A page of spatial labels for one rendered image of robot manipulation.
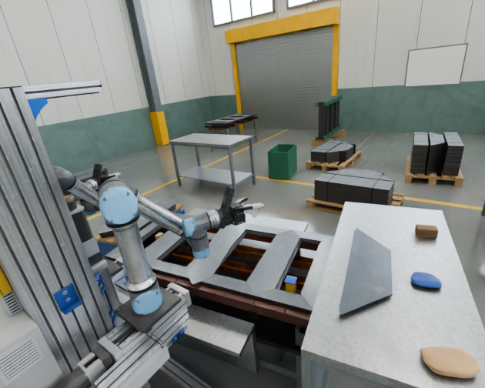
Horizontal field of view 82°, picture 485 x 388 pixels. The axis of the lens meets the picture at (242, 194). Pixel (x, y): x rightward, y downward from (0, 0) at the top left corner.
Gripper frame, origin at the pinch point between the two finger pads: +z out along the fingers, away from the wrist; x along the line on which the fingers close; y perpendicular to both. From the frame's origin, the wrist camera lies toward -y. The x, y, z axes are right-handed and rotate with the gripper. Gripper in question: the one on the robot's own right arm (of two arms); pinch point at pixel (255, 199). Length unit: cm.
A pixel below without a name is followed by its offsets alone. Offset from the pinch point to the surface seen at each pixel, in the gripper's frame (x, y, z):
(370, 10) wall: -467, -245, 683
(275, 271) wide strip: -25, 58, 19
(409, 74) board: -389, -66, 730
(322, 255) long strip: -19, 59, 53
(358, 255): 16, 41, 46
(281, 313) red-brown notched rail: 1, 65, 4
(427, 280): 46, 44, 54
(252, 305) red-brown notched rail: -13, 63, -6
